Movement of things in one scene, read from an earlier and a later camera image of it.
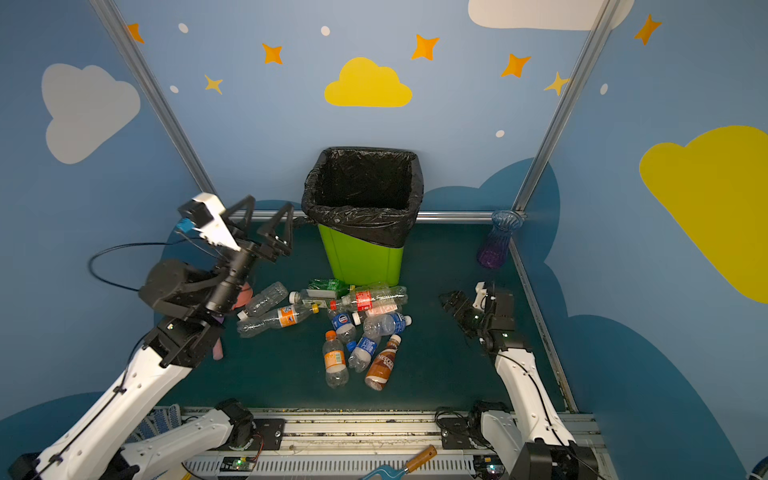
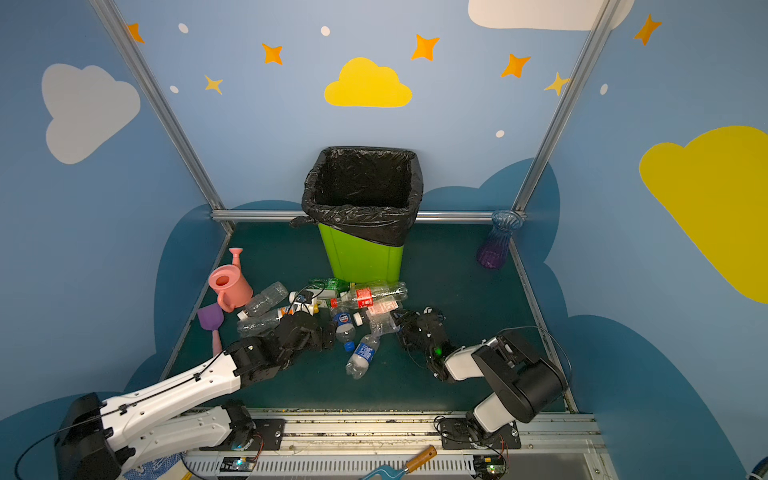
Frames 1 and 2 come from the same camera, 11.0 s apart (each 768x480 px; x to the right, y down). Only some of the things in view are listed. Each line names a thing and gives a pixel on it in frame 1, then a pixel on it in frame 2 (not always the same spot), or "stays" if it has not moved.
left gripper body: [252, 241] -> [310, 330]
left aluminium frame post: [156, 95] stays
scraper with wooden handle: [391, 474] stays
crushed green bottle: [328, 283] stays
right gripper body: [468, 309] -> [414, 327]
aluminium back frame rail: [422, 215] stays
